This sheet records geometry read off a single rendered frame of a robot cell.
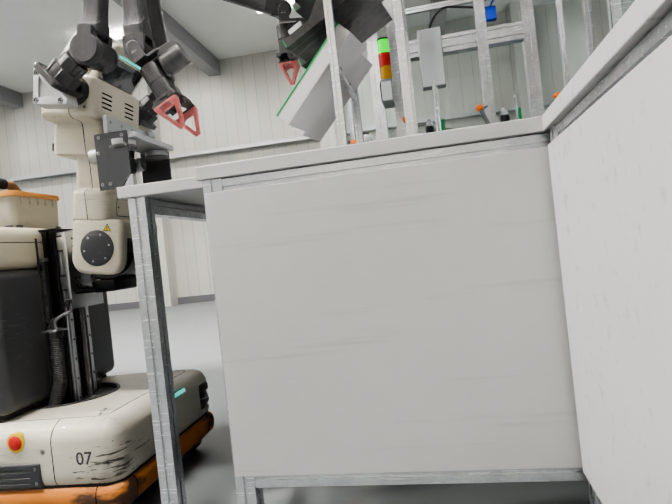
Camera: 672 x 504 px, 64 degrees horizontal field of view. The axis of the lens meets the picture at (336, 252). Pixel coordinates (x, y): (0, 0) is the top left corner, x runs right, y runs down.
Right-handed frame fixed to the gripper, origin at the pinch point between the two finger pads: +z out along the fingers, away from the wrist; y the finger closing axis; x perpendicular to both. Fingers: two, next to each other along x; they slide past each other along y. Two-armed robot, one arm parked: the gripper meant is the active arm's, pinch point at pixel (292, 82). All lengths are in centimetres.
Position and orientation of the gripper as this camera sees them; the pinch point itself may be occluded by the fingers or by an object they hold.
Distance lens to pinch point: 195.6
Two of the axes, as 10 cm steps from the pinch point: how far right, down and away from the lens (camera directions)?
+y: 2.0, -0.3, 9.8
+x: -9.7, 1.4, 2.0
